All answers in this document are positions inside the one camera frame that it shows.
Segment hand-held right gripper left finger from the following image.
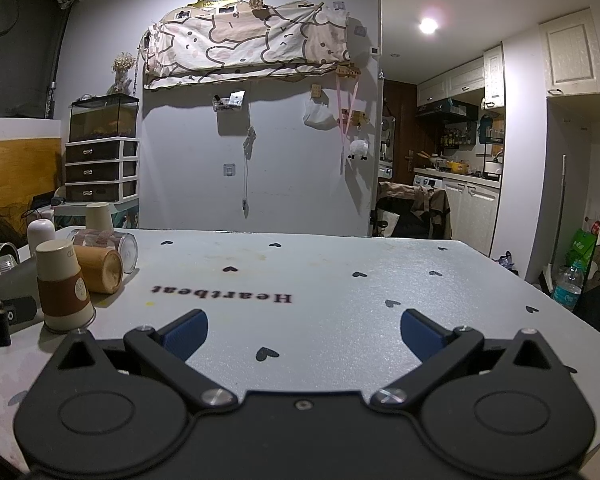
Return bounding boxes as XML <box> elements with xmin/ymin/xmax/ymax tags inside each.
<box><xmin>50</xmin><ymin>309</ymin><xmax>239</xmax><ymax>415</ymax></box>

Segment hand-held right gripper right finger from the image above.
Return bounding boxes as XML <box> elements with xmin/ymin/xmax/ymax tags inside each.
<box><xmin>370</xmin><ymin>308</ymin><xmax>571</xmax><ymax>415</ymax></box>

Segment paper cup with brown sleeve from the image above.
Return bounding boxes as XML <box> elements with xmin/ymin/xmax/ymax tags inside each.
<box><xmin>35</xmin><ymin>239</ymin><xmax>97</xmax><ymax>334</ymax></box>

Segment clear patterned glass cup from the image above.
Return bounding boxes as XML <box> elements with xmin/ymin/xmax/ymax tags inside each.
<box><xmin>67</xmin><ymin>227</ymin><xmax>139</xmax><ymax>274</ymax></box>

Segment small white cup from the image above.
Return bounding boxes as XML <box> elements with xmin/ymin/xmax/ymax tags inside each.
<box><xmin>27</xmin><ymin>219</ymin><xmax>56</xmax><ymax>257</ymax></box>

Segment wooden cup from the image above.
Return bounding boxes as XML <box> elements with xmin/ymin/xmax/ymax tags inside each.
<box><xmin>74</xmin><ymin>245</ymin><xmax>125</xmax><ymax>295</ymax></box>

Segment plain beige paper cup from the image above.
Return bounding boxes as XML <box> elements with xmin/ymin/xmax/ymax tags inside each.
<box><xmin>85</xmin><ymin>202</ymin><xmax>115</xmax><ymax>234</ymax></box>

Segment dark grey tray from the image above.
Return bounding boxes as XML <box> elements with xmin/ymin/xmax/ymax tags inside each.
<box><xmin>0</xmin><ymin>258</ymin><xmax>44</xmax><ymax>311</ymax></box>

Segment black chair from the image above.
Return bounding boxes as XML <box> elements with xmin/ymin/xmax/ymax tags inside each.
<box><xmin>375</xmin><ymin>187</ymin><xmax>448</xmax><ymax>240</ymax></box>

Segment white kitchen base cabinets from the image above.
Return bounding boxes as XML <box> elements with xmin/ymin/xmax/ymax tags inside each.
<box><xmin>445</xmin><ymin>180</ymin><xmax>499</xmax><ymax>257</ymax></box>

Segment brown jacket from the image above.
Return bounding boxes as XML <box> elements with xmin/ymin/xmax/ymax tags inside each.
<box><xmin>378</xmin><ymin>181</ymin><xmax>452</xmax><ymax>239</ymax></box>

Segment washing machine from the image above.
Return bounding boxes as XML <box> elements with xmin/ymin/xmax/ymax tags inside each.
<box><xmin>412</xmin><ymin>174</ymin><xmax>449</xmax><ymax>191</ymax></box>

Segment plastic water bottle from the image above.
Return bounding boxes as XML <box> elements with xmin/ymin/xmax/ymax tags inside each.
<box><xmin>551</xmin><ymin>260</ymin><xmax>585</xmax><ymax>311</ymax></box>

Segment green shopping bag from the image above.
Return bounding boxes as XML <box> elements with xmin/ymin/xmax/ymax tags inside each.
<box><xmin>565</xmin><ymin>228</ymin><xmax>599</xmax><ymax>269</ymax></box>

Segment white drawer unit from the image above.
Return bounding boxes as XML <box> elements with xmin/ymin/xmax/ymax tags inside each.
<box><xmin>64</xmin><ymin>137</ymin><xmax>140</xmax><ymax>204</ymax></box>

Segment pink ribbon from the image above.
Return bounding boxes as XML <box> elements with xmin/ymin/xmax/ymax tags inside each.
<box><xmin>336</xmin><ymin>72</ymin><xmax>361</xmax><ymax>174</ymax></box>

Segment glass fish tank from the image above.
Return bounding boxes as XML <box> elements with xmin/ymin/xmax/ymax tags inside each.
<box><xmin>69</xmin><ymin>93</ymin><xmax>141</xmax><ymax>142</ymax></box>

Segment white hanging bag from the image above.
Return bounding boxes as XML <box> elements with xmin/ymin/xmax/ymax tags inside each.
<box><xmin>302</xmin><ymin>99</ymin><xmax>337</xmax><ymax>131</ymax></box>

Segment dark curtain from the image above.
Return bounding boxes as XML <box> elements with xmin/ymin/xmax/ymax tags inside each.
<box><xmin>0</xmin><ymin>0</ymin><xmax>77</xmax><ymax>121</ymax></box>

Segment dried flower bouquet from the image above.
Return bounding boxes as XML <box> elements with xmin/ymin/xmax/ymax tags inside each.
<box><xmin>112</xmin><ymin>51</ymin><xmax>136</xmax><ymax>95</ymax></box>

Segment wooden wall panel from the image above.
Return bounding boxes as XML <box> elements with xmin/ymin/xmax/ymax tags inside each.
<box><xmin>0</xmin><ymin>136</ymin><xmax>64</xmax><ymax>213</ymax></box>

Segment mop handle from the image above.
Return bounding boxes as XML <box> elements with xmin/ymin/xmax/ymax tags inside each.
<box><xmin>547</xmin><ymin>155</ymin><xmax>567</xmax><ymax>286</ymax></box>

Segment clear wall holder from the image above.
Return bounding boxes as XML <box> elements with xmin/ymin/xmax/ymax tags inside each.
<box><xmin>212</xmin><ymin>90</ymin><xmax>246</xmax><ymax>111</ymax></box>

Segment white kitchen wall cabinets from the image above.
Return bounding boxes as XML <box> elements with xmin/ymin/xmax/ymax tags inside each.
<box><xmin>416</xmin><ymin>44</ymin><xmax>506</xmax><ymax>109</ymax></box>

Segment printed cloth on wall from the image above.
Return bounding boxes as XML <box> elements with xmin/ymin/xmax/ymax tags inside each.
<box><xmin>141</xmin><ymin>0</ymin><xmax>352</xmax><ymax>91</ymax></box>

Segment tall white wall cabinet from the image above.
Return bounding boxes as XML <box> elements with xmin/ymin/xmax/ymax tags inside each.
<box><xmin>539</xmin><ymin>7</ymin><xmax>600</xmax><ymax>97</ymax></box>

